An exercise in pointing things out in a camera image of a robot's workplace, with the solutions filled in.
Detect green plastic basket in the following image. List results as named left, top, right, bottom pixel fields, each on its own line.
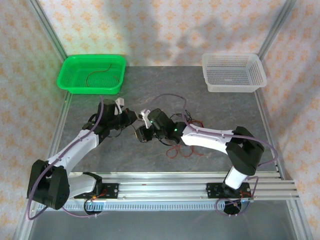
left=56, top=54, right=127, bottom=95

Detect white perforated plastic basket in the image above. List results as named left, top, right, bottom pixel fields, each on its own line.
left=201, top=52, right=268, bottom=93

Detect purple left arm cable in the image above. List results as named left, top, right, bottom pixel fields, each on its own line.
left=26, top=95, right=106, bottom=221

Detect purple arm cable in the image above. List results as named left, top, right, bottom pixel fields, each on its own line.
left=151, top=93, right=279, bottom=218
left=26, top=95, right=106, bottom=221

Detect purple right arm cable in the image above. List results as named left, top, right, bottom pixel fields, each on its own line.
left=151, top=93, right=279, bottom=218

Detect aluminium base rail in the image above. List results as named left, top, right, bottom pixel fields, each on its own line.
left=26, top=171, right=301, bottom=201

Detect grey slotted cable duct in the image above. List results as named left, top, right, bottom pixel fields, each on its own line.
left=36, top=201, right=254, bottom=211

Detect orange base wires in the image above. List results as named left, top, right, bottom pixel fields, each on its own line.
left=92, top=189, right=109, bottom=201
left=239, top=189, right=253, bottom=200

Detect aluminium frame post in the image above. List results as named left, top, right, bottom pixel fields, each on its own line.
left=26, top=0, right=68, bottom=60
left=257, top=0, right=298, bottom=60

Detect aluminium table edge rail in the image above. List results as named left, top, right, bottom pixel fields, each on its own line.
left=254, top=89, right=312, bottom=240

